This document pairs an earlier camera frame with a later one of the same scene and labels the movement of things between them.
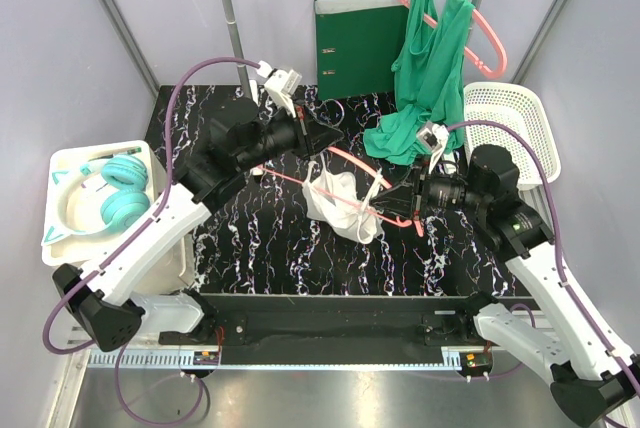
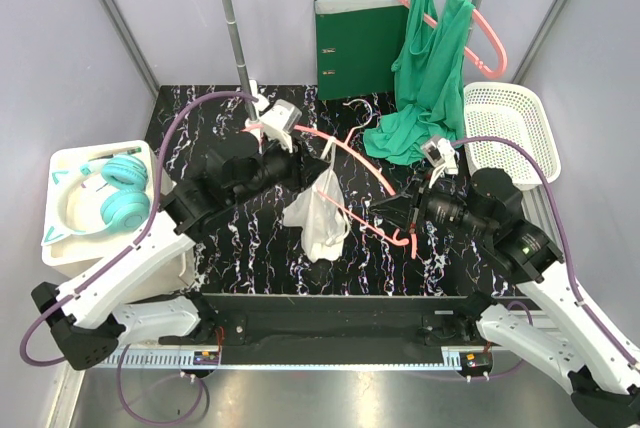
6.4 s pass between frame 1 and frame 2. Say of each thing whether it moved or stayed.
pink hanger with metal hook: moved
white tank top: moved
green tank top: stayed
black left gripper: moved
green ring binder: stayed
